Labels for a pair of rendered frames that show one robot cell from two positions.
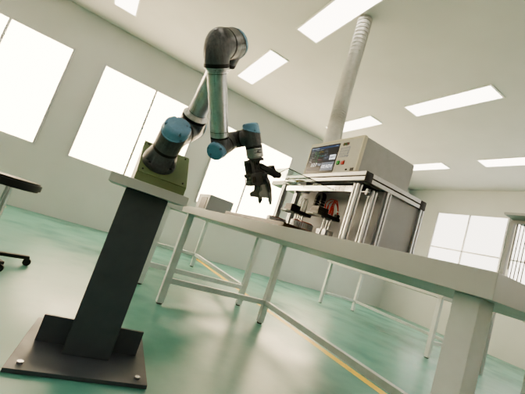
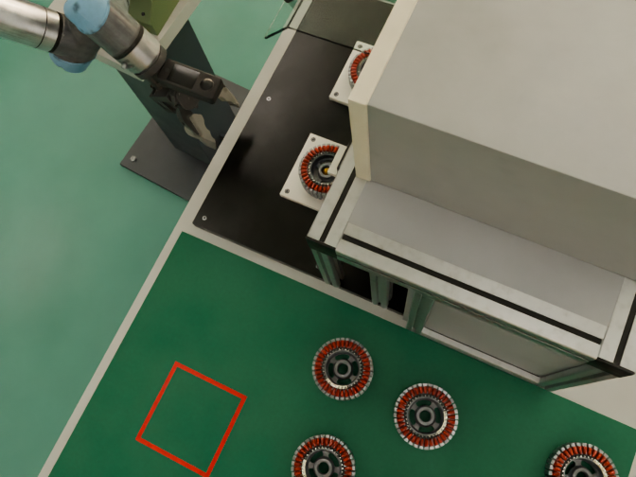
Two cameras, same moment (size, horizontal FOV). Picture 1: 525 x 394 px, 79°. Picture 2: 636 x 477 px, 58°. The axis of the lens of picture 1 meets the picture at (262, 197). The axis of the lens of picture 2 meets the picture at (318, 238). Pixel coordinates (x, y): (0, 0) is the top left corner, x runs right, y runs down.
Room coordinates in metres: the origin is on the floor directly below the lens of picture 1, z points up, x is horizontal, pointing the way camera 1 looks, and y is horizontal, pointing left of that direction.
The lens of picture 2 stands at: (1.31, -0.66, 1.86)
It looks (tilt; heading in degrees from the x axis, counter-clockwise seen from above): 71 degrees down; 70
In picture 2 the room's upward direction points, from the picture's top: 19 degrees counter-clockwise
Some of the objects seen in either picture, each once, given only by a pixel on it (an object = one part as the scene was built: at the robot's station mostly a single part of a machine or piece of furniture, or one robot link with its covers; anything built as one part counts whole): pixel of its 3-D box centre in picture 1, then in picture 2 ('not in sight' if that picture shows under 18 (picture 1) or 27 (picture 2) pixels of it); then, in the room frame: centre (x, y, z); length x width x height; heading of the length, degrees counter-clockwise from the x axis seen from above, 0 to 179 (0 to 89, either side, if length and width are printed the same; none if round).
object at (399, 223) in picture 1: (396, 233); (494, 339); (1.53, -0.67, 0.91); 0.28 x 0.03 x 0.32; 117
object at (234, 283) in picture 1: (183, 241); not in sight; (3.86, 0.72, 0.37); 1.85 x 1.10 x 0.75; 27
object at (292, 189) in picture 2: not in sight; (327, 176); (1.54, -0.22, 0.78); 0.15 x 0.15 x 0.01; 27
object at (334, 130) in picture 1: (346, 85); not in sight; (3.04, -0.45, 2.42); 0.43 x 0.31 x 1.79; 27
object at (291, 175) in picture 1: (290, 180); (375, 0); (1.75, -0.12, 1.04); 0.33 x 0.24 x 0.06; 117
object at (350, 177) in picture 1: (348, 191); (541, 95); (1.79, -0.45, 1.09); 0.68 x 0.44 x 0.05; 27
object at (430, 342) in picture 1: (387, 304); not in sight; (4.89, -2.29, 0.37); 2.10 x 0.90 x 0.75; 27
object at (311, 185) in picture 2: (301, 225); (326, 171); (1.54, -0.22, 0.80); 0.11 x 0.11 x 0.04
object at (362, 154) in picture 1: (355, 170); (566, 49); (1.78, -0.46, 1.22); 0.44 x 0.39 x 0.20; 27
